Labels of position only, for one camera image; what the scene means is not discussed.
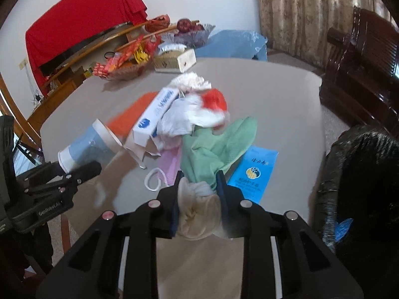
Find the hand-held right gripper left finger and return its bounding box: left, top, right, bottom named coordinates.
left=36, top=171, right=184, bottom=299

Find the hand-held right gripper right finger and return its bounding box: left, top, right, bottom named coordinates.
left=216, top=171, right=365, bottom=299

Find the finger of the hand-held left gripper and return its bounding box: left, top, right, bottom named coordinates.
left=26, top=161, right=102, bottom=200
left=16, top=161, right=65, bottom=185

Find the beige tissue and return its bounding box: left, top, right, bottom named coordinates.
left=176, top=177, right=225, bottom=241

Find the blue and white paper cup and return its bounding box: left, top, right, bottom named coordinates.
left=58, top=119, right=127, bottom=173

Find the pink face mask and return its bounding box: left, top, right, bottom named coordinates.
left=145, top=145, right=184, bottom=192

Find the flat blue packet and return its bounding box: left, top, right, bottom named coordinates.
left=227, top=145, right=279, bottom=205

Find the green cloth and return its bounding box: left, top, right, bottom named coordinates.
left=181, top=117, right=258, bottom=190

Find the light wooden chair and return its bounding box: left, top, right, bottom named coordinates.
left=0, top=72, right=42, bottom=158

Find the beige paper scrap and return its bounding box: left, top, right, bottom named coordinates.
left=123, top=135, right=163, bottom=169

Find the orange cloth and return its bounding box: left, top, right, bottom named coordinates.
left=107, top=92, right=159, bottom=144

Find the crumpled white plastic bag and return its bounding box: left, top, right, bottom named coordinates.
left=156, top=95, right=228, bottom=150

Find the light wooden TV cabinet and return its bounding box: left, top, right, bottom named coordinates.
left=26, top=19, right=200, bottom=141

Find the red and white plastic bag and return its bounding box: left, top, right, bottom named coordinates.
left=201, top=89, right=228, bottom=113

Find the long white blue-print box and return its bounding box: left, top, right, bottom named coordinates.
left=131, top=87, right=180, bottom=147

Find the crumpled white tissue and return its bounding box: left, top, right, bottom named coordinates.
left=170, top=72, right=212, bottom=93

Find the basket of red snack packets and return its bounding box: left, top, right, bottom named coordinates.
left=92, top=34, right=156, bottom=81

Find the beige tissue box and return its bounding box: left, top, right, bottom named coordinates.
left=153, top=44, right=197, bottom=74

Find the blue plastic wrapper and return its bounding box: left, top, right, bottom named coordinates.
left=335, top=218, right=354, bottom=242

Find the blue plastic cover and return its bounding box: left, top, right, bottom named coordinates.
left=195, top=29, right=269, bottom=62

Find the glass fruit bowl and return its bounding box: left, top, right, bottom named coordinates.
left=160, top=19, right=216, bottom=48

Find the red cloth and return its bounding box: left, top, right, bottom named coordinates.
left=25, top=0, right=148, bottom=90

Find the dark wooden armchair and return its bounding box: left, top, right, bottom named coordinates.
left=318, top=5, right=399, bottom=135

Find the beige patterned curtain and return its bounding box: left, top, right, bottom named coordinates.
left=252, top=0, right=394, bottom=72

